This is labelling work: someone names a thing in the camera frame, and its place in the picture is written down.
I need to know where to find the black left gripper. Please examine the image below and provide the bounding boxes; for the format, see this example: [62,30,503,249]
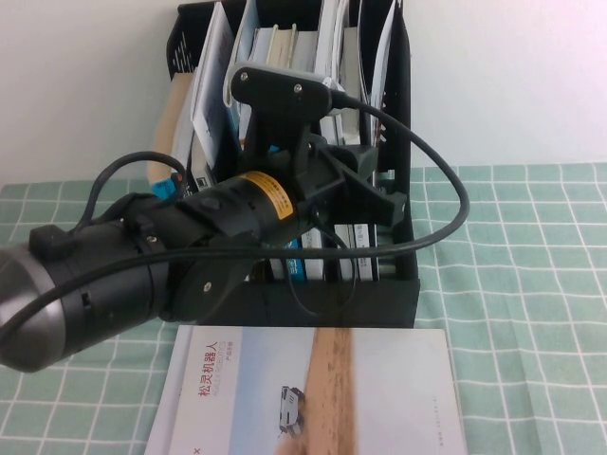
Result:
[178,141,410,243]

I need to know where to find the black plastic book holder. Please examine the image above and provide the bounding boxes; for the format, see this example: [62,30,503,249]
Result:
[165,0,422,329]

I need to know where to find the thin plain white book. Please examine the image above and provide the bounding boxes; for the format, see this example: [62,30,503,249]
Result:
[334,0,364,281]

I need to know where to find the thick white spine orange-top book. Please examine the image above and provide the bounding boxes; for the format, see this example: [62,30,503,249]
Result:
[291,30,327,281]

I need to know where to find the blue spine book white characters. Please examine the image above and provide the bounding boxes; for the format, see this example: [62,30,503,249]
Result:
[267,24,308,284]

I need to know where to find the light blue cover book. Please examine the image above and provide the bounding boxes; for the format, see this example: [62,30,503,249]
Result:
[222,0,261,143]

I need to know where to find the blue spine book tan pages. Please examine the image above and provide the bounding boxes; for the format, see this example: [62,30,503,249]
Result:
[147,70,191,203]

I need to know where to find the white book with sandy road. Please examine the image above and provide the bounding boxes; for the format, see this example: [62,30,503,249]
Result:
[144,324,469,455]

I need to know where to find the green white checked tablecloth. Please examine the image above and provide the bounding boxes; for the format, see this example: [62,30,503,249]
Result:
[0,163,607,455]

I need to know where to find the thin white printed booklet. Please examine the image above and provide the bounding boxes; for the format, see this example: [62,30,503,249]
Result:
[191,2,236,170]

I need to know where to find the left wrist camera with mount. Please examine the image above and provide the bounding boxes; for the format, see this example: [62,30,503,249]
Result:
[222,61,345,162]

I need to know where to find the thin black wire loop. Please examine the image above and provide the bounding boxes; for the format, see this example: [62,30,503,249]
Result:
[286,222,357,318]

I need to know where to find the black cable with orange plug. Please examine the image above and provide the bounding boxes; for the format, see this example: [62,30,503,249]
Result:
[75,150,189,238]

